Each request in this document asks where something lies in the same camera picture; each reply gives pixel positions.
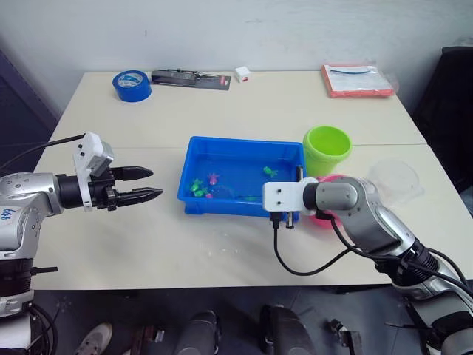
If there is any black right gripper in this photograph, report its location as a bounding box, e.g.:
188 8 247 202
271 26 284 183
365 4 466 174
284 166 304 230

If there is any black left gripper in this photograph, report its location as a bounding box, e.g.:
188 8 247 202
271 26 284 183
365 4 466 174
89 166 164 213

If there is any green plastic bucket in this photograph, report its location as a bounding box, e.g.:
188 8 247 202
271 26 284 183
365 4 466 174
302 125 353 179

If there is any pink plastic bucket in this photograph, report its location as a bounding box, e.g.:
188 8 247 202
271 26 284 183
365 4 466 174
305 173 349 232

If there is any blue plastic tub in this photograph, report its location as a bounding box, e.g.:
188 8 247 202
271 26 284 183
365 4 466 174
177 135 306 217

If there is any clear plastic cup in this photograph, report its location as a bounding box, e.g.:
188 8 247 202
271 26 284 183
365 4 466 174
368 158 425 205

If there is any blue tape roll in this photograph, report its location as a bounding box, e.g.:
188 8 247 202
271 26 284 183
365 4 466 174
112 70 153 104

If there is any orange folder with clear bag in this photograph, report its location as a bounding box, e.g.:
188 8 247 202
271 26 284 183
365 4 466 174
320 63 397 99

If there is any black carded tool package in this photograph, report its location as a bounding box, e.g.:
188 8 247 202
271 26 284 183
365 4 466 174
151 68 232 91

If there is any dark rounded shape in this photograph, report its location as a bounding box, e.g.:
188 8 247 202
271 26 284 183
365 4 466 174
259 303 316 355
174 310 222 355

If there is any grey shoe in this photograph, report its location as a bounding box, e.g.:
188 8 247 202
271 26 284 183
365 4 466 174
72 322 114 355

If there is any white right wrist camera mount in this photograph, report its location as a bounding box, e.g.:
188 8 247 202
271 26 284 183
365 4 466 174
262 177 319 213

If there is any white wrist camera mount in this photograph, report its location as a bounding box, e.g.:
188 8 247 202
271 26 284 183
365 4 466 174
262 177 319 213
72 131 116 213

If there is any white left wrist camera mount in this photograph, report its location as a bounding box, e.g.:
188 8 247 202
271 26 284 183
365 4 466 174
72 131 116 213

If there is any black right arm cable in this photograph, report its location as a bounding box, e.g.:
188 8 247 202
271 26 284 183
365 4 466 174
270 211 361 277

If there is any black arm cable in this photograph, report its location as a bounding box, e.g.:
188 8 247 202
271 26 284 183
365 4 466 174
270 211 361 277
0 134 85 172

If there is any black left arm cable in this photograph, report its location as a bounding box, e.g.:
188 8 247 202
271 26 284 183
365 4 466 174
0 134 85 172

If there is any black metal bracket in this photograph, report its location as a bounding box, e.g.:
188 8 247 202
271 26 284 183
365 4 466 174
324 318 364 355

